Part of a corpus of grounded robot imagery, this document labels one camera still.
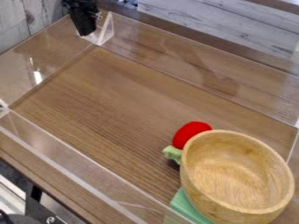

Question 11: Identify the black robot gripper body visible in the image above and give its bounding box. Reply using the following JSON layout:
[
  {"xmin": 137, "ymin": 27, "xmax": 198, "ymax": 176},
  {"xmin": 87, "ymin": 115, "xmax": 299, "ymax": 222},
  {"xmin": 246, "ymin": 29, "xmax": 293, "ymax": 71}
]
[{"xmin": 62, "ymin": 0, "xmax": 98, "ymax": 10}]

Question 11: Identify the green foam block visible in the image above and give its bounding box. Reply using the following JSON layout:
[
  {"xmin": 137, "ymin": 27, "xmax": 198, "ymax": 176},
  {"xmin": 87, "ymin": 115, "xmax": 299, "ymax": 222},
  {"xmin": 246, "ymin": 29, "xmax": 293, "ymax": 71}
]
[{"xmin": 171, "ymin": 187, "xmax": 214, "ymax": 224}]

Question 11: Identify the red plush strawberry toy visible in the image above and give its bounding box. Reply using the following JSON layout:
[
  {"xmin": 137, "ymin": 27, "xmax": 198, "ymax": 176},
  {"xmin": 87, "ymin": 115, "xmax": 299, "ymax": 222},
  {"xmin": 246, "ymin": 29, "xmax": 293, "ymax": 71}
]
[{"xmin": 163, "ymin": 121, "xmax": 213, "ymax": 165}]

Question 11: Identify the wooden bowl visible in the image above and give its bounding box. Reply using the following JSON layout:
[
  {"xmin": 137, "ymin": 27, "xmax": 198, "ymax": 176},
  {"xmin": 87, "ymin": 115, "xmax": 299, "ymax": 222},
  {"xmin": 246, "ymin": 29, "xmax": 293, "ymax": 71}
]
[{"xmin": 181, "ymin": 129, "xmax": 295, "ymax": 224}]

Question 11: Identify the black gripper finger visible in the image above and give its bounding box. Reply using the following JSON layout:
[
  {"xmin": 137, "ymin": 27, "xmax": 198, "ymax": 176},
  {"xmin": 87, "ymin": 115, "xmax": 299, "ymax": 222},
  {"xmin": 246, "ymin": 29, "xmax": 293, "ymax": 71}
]
[{"xmin": 70, "ymin": 7, "xmax": 99, "ymax": 36}]

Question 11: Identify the clear acrylic corner bracket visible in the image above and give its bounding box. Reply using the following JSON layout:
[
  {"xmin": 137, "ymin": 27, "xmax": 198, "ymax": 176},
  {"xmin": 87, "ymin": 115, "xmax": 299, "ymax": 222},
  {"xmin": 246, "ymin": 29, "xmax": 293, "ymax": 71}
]
[{"xmin": 82, "ymin": 11, "xmax": 115, "ymax": 46}]

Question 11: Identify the clear acrylic front wall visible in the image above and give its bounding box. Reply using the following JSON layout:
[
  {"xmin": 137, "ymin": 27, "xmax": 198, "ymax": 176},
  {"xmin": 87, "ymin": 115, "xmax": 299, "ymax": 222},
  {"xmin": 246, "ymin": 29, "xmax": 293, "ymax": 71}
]
[{"xmin": 0, "ymin": 108, "xmax": 193, "ymax": 224}]

